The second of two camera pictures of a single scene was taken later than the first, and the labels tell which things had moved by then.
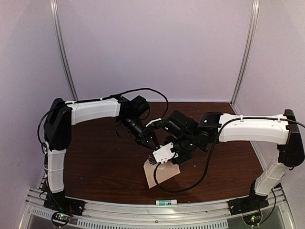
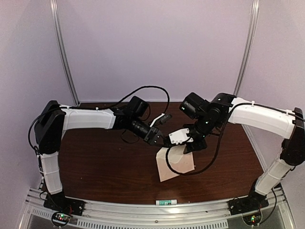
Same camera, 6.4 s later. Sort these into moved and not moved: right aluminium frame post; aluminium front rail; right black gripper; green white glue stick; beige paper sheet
Moved: beige paper sheet; right black gripper
Not moved: green white glue stick; aluminium front rail; right aluminium frame post
